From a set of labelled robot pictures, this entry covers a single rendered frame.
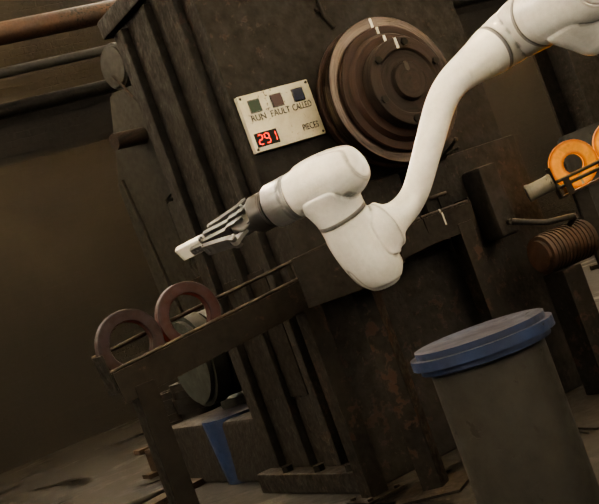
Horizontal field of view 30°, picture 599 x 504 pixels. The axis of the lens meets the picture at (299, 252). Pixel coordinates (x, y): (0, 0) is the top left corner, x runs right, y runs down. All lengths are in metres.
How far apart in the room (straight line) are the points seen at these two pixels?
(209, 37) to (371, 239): 1.49
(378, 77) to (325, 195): 1.38
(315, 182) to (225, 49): 1.46
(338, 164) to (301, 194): 0.09
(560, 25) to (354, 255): 0.58
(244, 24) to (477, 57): 1.39
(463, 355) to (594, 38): 0.67
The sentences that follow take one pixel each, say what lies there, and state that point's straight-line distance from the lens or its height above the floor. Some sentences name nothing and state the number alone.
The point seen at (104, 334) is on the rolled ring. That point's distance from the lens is 2.96.
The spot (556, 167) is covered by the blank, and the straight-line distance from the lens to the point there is 3.70.
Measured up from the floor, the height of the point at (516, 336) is 0.41.
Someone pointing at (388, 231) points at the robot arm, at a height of 0.70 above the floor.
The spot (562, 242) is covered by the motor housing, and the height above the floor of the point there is 0.49.
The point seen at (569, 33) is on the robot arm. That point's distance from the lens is 2.18.
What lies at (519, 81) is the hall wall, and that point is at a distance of 12.22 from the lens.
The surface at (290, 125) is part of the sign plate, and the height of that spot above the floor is 1.11.
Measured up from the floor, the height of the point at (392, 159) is 0.91.
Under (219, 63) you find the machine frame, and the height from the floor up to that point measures 1.36.
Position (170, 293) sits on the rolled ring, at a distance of 3.04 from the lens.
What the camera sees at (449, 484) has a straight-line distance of 3.08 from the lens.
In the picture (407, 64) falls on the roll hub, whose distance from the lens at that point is 3.45.
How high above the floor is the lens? 0.68
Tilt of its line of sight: 1 degrees up
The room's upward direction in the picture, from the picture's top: 20 degrees counter-clockwise
